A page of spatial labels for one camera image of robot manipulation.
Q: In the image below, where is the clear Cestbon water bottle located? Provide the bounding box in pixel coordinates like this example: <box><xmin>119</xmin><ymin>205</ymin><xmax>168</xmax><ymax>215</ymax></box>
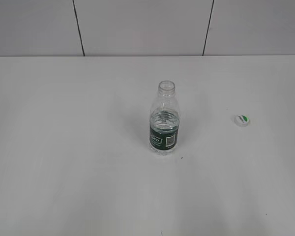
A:
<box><xmin>149</xmin><ymin>80</ymin><xmax>180</xmax><ymax>155</ymax></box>

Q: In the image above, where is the white green bottle cap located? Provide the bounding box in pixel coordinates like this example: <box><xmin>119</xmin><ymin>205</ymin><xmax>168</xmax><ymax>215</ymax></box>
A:
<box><xmin>234</xmin><ymin>115</ymin><xmax>250</xmax><ymax>127</ymax></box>

